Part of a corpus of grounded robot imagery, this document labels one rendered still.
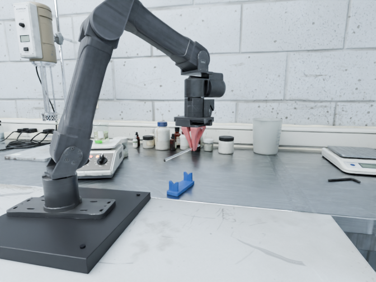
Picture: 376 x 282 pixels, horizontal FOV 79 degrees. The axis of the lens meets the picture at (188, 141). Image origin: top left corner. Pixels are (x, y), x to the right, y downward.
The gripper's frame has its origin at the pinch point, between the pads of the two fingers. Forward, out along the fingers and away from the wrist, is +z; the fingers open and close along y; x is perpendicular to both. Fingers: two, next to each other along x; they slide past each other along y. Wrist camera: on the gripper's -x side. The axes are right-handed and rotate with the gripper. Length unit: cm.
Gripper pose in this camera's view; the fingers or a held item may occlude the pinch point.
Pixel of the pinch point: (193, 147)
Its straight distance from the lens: 67.6
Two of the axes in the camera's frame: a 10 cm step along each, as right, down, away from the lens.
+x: -4.6, 1.6, -8.7
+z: -0.1, 9.8, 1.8
